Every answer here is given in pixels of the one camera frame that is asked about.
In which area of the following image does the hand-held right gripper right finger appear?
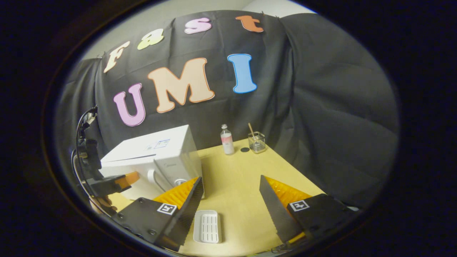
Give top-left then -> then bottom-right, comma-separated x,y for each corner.
260,175 -> 359,247

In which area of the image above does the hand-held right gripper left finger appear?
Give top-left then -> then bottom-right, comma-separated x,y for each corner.
112,176 -> 205,252

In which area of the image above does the white microwave oven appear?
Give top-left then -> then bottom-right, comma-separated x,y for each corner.
100,125 -> 203,200

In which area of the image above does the white plastic tray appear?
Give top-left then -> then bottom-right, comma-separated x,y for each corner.
193,210 -> 222,244

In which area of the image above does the clear glass cup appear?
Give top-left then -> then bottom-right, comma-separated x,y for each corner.
248,131 -> 266,154

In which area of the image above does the small clear bottle pink label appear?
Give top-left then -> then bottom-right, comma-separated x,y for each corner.
220,124 -> 235,155

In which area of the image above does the black backdrop cloth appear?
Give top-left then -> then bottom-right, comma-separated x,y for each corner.
57,10 -> 400,211

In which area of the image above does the black cable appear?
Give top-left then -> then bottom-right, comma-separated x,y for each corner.
71,107 -> 99,200

